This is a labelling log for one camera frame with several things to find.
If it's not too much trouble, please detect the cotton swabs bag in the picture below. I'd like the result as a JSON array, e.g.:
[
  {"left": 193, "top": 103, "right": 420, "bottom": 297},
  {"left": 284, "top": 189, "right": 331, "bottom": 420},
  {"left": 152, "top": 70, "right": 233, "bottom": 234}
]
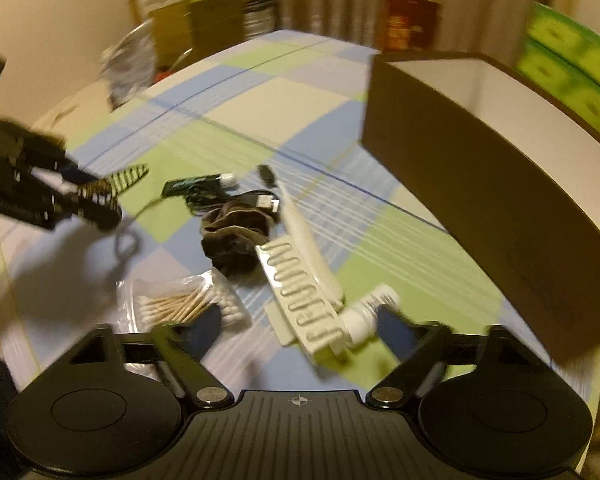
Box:
[{"left": 117, "top": 269, "right": 252, "bottom": 333}]

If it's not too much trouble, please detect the white pill bottle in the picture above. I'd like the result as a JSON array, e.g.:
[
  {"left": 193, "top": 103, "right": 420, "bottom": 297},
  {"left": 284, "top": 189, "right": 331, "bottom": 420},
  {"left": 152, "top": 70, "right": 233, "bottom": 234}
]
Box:
[{"left": 339, "top": 284, "right": 400, "bottom": 349}]

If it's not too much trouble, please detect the brown velvet scrunchie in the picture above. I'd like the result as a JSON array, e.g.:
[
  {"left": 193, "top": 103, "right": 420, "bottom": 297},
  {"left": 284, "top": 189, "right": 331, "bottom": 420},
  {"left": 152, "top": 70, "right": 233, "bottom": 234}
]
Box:
[{"left": 200, "top": 200, "right": 275, "bottom": 278}]

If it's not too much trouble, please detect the green lip balm tube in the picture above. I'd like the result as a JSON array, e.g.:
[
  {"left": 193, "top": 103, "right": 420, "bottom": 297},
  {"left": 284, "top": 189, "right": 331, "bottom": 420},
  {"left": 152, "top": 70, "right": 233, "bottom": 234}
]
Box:
[{"left": 161, "top": 174, "right": 237, "bottom": 198}]

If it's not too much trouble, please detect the black usb cable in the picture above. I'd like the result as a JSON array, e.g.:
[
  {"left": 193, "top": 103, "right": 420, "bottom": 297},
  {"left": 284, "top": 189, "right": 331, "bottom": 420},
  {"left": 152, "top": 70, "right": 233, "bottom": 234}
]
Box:
[{"left": 114, "top": 164, "right": 282, "bottom": 261}]

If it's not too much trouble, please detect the white toothbrush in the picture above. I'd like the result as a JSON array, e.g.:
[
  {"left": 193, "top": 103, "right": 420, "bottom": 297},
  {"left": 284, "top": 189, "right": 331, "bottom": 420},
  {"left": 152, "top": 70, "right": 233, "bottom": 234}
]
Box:
[{"left": 258, "top": 165, "right": 346, "bottom": 312}]

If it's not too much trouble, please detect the checkered tablecloth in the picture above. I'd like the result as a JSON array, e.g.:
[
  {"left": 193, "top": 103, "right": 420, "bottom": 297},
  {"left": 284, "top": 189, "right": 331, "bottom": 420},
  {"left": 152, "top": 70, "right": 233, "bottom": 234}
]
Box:
[{"left": 0, "top": 28, "right": 600, "bottom": 411}]

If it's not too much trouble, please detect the cardboard boxes pile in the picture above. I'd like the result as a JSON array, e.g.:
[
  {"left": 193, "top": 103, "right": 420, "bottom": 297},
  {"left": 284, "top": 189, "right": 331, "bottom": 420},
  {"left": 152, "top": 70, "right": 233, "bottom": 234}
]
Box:
[{"left": 100, "top": 0, "right": 282, "bottom": 108}]

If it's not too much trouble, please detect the brown cardboard box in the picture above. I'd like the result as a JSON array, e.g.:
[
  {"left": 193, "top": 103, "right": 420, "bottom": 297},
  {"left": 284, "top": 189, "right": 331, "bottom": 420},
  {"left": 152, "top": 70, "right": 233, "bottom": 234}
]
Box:
[{"left": 361, "top": 52, "right": 600, "bottom": 364}]

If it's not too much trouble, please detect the green tissue pack stack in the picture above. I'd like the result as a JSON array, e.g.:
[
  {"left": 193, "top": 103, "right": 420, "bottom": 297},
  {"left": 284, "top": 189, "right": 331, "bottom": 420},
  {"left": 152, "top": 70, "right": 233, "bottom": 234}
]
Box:
[{"left": 516, "top": 3, "right": 600, "bottom": 133}]

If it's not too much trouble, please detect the red gift bag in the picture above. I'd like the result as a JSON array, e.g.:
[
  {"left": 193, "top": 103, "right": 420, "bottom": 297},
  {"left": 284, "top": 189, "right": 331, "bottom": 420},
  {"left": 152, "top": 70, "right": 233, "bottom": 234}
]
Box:
[{"left": 380, "top": 0, "right": 441, "bottom": 52}]

